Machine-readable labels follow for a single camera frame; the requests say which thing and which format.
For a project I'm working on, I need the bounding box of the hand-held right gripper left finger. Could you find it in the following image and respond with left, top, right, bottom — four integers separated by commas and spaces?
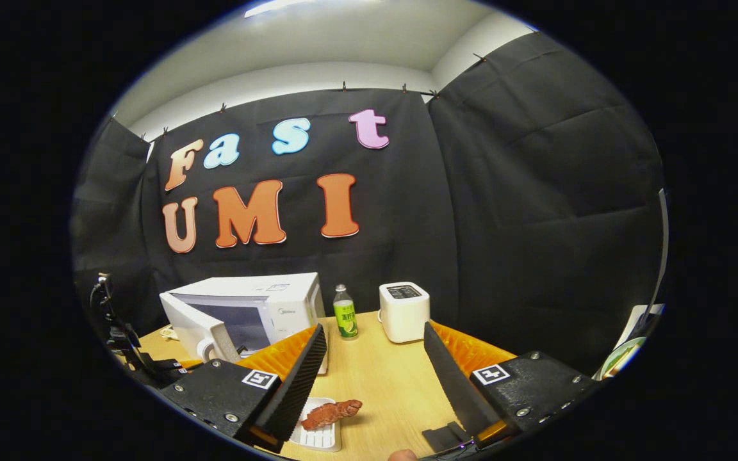
159, 323, 329, 453

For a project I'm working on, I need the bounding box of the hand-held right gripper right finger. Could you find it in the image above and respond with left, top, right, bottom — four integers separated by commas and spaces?
423, 321, 600, 449

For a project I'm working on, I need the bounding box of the red-brown roasted meat piece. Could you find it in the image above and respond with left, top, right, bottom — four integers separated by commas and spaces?
301, 400, 363, 431

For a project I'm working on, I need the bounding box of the white microwave oven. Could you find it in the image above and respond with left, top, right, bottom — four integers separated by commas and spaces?
159, 272, 326, 375

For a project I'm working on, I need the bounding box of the white ribbed tray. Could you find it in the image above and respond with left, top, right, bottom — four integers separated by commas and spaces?
289, 397, 344, 453

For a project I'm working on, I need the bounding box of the white toaster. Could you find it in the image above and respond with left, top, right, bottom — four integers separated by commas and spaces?
379, 282, 431, 344

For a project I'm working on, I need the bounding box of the green label drink bottle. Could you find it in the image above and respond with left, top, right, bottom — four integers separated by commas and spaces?
332, 284, 359, 341

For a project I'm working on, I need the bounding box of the black backdrop cloth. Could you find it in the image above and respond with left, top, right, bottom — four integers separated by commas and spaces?
71, 32, 668, 378

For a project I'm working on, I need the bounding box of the white plate with green rim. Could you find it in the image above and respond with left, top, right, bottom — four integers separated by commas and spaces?
593, 336, 648, 382

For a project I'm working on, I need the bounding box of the white board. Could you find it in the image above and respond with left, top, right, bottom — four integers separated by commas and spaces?
622, 303, 666, 350

